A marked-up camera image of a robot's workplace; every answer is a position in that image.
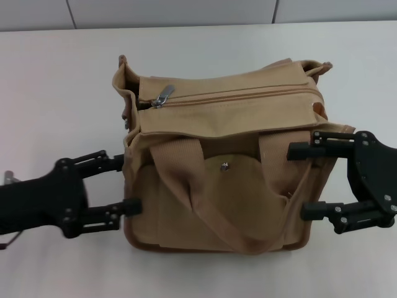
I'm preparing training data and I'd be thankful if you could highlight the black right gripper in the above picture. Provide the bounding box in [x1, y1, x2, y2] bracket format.
[287, 130, 397, 237]

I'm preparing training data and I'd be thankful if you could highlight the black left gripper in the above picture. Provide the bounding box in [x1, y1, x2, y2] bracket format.
[0, 150, 144, 239]

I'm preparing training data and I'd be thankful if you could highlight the silver metal zipper pull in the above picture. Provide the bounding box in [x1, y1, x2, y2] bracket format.
[151, 84, 177, 109]

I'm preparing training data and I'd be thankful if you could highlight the khaki canvas food bag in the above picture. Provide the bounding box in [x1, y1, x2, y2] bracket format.
[111, 55, 357, 257]

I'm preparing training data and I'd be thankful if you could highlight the left gripper silver plug cable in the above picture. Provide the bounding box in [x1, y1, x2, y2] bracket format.
[2, 169, 20, 184]

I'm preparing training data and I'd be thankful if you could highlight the thin dark left wrist cable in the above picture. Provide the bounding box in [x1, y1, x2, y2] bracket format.
[0, 234, 20, 251]

